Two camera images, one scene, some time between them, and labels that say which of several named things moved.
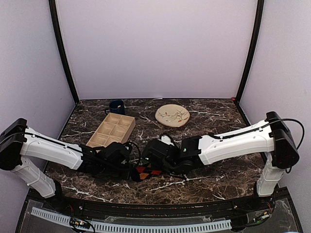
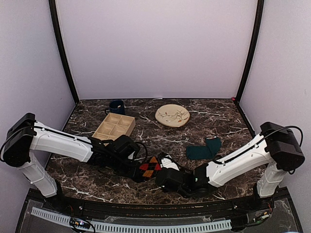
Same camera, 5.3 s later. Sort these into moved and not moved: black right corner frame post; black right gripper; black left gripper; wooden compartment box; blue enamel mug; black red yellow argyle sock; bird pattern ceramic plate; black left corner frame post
Moved: black left gripper; black red yellow argyle sock; black right gripper
Not moved: black left corner frame post; black right corner frame post; wooden compartment box; blue enamel mug; bird pattern ceramic plate
